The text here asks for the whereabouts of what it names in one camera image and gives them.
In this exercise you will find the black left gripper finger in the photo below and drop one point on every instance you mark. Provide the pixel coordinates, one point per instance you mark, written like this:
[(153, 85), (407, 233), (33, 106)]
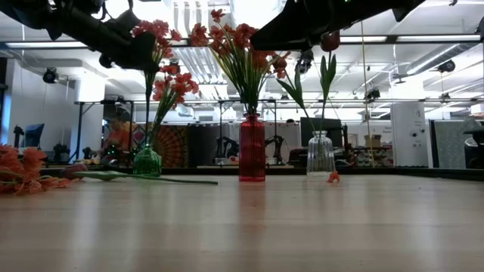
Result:
[(140, 53)]

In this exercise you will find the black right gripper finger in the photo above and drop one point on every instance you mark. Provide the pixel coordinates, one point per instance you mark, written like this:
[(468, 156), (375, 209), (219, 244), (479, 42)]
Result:
[(298, 26)]

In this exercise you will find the orange artificial flower bunch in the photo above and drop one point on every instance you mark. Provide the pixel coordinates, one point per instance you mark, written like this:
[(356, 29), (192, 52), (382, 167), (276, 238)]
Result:
[(22, 162), (261, 56), (200, 36)]

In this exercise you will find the red ribbed glass vase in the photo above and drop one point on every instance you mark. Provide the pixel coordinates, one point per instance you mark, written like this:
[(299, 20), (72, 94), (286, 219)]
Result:
[(251, 151)]

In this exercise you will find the green glass vase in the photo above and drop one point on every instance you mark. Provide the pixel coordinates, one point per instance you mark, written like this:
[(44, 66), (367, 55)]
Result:
[(147, 162)]

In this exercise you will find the clear ribbed glass vase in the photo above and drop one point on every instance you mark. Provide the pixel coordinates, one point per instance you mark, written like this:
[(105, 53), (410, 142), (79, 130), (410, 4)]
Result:
[(320, 155)]

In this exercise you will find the long ceiling light strip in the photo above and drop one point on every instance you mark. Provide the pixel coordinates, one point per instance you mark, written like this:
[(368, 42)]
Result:
[(438, 38), (49, 44)]

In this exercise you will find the black ceiling spotlight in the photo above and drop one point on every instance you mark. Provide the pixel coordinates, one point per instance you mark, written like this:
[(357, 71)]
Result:
[(50, 75), (447, 66)]

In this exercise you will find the colourful mandala tapestry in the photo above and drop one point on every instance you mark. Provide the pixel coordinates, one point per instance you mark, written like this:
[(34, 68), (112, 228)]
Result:
[(170, 145)]

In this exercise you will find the black computer monitor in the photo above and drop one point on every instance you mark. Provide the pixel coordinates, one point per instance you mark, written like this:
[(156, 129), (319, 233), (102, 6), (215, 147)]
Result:
[(332, 124)]

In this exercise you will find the white cabinet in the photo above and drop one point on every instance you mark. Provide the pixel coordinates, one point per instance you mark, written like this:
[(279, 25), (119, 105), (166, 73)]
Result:
[(410, 128)]

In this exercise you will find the brown cardboard box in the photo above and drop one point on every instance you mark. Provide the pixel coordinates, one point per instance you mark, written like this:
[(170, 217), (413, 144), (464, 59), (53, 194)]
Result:
[(373, 141)]

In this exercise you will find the grey partition panel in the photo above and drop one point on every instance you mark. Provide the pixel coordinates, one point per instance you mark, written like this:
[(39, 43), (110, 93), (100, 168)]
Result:
[(450, 143)]

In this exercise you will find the small loose red blossom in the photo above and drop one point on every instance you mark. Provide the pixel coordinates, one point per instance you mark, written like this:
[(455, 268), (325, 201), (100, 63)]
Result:
[(333, 177)]

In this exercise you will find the black office chair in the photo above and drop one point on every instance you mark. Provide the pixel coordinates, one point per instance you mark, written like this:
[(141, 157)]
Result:
[(474, 151)]

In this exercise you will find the black background table frame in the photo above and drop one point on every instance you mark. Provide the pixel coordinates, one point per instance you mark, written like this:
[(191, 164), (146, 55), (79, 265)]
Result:
[(79, 128)]

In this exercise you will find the black aluminium table frame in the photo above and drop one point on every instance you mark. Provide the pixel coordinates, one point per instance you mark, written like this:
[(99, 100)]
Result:
[(416, 172)]

